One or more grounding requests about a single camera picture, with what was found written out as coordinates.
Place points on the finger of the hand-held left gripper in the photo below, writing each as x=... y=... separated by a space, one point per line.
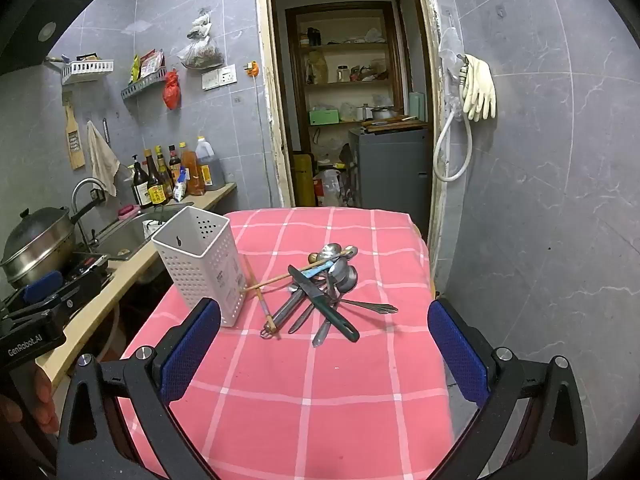
x=70 y=300
x=42 y=282

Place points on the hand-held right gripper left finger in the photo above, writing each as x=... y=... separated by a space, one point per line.
x=187 y=355

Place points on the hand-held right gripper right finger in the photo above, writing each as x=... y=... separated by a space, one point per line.
x=457 y=355

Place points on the white perforated utensil holder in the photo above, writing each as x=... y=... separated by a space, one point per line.
x=200 y=270

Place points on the wooden chopstick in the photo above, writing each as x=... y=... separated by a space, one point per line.
x=280 y=279
x=254 y=285

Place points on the steel spoon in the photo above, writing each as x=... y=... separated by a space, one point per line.
x=331 y=251
x=336 y=271
x=350 y=279
x=350 y=251

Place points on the person's left hand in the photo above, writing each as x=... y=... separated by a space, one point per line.
x=47 y=405

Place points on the beige kitchen counter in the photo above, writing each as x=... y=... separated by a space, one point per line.
x=100 y=305

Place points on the steel steamer pot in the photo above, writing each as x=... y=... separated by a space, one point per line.
x=35 y=245

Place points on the black cooktop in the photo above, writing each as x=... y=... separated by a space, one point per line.
x=87 y=265

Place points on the steel sink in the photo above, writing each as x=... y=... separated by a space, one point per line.
x=127 y=237

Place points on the chrome faucet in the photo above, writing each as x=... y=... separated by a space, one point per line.
x=80 y=190

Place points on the pink soap box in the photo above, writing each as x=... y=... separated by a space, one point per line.
x=129 y=211

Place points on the white cup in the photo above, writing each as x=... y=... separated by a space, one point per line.
x=152 y=230

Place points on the beige dish towel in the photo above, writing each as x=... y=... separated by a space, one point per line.
x=102 y=160

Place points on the pink checked tablecloth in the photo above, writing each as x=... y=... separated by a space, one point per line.
x=325 y=400

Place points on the yellow-label soy sauce bottle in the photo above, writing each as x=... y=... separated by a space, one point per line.
x=156 y=187

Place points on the wooden grater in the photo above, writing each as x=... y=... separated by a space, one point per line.
x=75 y=140

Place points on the blue white pouch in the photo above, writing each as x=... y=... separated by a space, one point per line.
x=180 y=182

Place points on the thin dark sauce bottle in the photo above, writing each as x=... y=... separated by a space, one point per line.
x=163 y=165

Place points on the red-cap sauce bottle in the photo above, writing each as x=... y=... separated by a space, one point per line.
x=174 y=162

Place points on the orange sauce bottle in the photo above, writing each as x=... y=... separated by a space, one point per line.
x=192 y=175

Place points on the large dark liquid jug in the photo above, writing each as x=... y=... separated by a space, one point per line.
x=212 y=167

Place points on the grey cabinet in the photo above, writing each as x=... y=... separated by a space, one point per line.
x=395 y=175

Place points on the white plastic jug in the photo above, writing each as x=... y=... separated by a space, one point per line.
x=330 y=189

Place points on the yellow bottle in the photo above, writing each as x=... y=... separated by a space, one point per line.
x=304 y=180

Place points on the red plastic bag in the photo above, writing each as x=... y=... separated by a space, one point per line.
x=171 y=91

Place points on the yellow-green snack packet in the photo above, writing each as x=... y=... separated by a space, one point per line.
x=136 y=69

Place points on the wooden cutting board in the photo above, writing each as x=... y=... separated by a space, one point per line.
x=395 y=124

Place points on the red snack packet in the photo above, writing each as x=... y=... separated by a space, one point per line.
x=151 y=65

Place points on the small steel pot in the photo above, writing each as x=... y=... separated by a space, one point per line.
x=384 y=113

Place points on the black range hood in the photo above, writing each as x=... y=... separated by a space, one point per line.
x=45 y=20

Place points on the cream rubber gloves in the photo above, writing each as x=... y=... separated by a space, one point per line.
x=480 y=87

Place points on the green box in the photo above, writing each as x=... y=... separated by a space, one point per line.
x=324 y=117

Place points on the clear bag of dried goods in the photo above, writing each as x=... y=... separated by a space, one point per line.
x=201 y=52

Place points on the wooden shelf unit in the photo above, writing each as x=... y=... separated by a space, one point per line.
x=345 y=83

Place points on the white wall basket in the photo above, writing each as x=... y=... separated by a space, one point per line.
x=87 y=71

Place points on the grey wall shelf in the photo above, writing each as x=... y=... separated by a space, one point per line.
x=142 y=87

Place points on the wooden door frame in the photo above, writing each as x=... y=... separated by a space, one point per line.
x=274 y=110

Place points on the white wall sockets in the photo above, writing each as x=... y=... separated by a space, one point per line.
x=219 y=77

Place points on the clear plastic wall bag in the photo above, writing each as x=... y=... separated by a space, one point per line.
x=450 y=60

